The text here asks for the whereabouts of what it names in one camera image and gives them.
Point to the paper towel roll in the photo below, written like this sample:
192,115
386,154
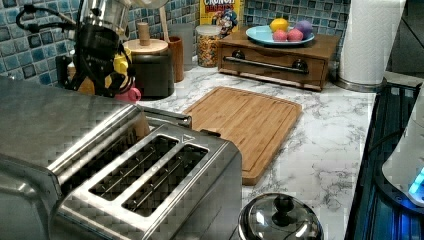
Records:
369,37

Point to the brown wooden utensil cup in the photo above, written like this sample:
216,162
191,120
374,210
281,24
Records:
175,46

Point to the pink toy fruit right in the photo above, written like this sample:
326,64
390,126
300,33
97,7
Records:
294,35

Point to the glass jar of cereal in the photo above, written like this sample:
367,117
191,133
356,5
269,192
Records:
207,45

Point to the light blue plate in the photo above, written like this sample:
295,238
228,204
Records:
264,35

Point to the black canister with wooden lid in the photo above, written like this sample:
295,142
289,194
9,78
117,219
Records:
152,62

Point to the purple toy fruit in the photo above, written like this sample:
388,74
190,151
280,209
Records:
305,27

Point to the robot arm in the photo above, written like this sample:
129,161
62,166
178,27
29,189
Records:
112,14

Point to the pink toy fruit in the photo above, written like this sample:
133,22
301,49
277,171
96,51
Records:
279,36
294,35

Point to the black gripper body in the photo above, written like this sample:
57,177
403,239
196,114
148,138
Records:
95,50

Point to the pink silicone object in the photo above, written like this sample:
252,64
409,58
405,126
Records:
132,95

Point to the stainless steel two-slot toaster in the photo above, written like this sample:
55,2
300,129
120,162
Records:
175,184

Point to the yellow toy lemon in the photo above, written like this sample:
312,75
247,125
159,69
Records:
279,24

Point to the bamboo cutting board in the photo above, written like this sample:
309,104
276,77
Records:
256,123

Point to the wooden drawer box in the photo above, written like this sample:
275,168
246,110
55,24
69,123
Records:
303,66

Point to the frosted grey container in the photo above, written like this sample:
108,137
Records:
185,32

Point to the pink toy fruit left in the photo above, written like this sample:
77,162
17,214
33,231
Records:
279,36

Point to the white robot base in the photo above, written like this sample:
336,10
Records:
404,168

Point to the glass pot lid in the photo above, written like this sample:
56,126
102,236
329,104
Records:
277,216

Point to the cereal box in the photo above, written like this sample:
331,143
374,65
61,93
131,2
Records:
227,14

